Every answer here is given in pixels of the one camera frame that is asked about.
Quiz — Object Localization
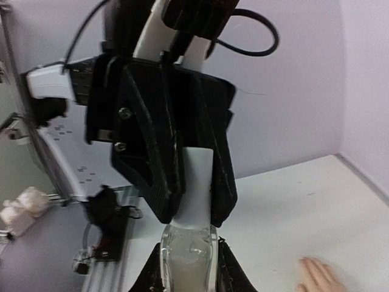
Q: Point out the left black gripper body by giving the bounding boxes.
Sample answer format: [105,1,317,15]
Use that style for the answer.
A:
[84,54,236,158]

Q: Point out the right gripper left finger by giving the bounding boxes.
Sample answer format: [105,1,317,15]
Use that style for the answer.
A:
[129,243,165,292]

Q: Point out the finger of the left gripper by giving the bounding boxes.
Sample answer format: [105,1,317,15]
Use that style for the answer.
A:
[112,63,186,224]
[194,74,238,228]

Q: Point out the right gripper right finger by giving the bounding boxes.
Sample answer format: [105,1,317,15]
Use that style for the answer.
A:
[216,237,258,292]

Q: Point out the clear nail polish bottle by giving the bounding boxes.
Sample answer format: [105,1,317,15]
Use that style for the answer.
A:
[160,224,218,292]

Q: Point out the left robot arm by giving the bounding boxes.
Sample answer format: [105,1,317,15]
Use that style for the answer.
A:
[26,1,238,227]

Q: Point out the mannequin hand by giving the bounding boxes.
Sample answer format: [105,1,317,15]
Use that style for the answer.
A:
[296,257,348,292]

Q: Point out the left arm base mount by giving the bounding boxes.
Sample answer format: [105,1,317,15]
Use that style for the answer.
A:
[73,185,143,276]

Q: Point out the aluminium back rail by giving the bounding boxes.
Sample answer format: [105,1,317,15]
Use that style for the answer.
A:
[335,153,388,206]

